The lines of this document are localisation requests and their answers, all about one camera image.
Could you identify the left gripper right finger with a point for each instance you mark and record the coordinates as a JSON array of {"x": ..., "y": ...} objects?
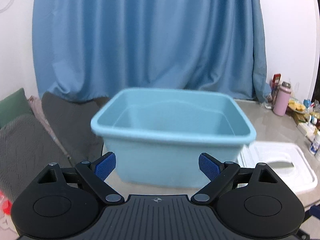
[{"x": 221, "y": 175}]

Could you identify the light blue plastic bin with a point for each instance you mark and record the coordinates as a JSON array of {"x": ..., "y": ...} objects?
[{"x": 158, "y": 135}]

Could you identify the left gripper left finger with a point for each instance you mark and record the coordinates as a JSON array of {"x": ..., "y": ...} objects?
[{"x": 93, "y": 175}]

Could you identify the blue curtain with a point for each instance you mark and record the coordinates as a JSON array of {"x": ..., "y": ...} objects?
[{"x": 88, "y": 49}]

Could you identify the red box behind thermos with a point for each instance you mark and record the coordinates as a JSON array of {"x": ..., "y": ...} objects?
[{"x": 275, "y": 80}]

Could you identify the pink thermos bottle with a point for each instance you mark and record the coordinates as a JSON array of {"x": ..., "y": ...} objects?
[{"x": 282, "y": 98}]

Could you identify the white carton box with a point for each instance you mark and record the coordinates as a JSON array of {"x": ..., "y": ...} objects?
[{"x": 306, "y": 129}]

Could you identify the green cushion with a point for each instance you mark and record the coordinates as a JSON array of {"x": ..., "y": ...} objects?
[{"x": 14, "y": 106}]

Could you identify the plate of yellow snacks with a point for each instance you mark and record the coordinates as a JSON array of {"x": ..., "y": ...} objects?
[{"x": 296, "y": 106}]

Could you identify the white plastic bin lid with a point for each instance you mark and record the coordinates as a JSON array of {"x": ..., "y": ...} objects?
[{"x": 286, "y": 159}]

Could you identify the white medicine bottle left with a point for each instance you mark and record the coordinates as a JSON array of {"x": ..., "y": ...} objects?
[{"x": 315, "y": 144}]

